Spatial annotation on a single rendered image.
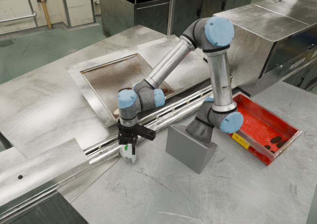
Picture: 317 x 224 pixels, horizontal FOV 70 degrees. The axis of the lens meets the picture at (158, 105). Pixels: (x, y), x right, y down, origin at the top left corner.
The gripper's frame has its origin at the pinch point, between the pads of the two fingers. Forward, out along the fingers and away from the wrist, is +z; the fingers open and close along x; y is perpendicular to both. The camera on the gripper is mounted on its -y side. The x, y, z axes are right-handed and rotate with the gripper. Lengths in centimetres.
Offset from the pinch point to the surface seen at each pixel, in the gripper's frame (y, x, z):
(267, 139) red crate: -81, -28, 21
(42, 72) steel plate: 86, -86, 12
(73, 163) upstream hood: 31.6, 3.4, 7.4
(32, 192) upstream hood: 47, 18, 10
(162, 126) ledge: -13.5, -30.4, 14.2
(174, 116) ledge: -21.0, -40.2, 14.1
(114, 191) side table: 10.8, 11.8, 18.6
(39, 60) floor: 174, -233, 85
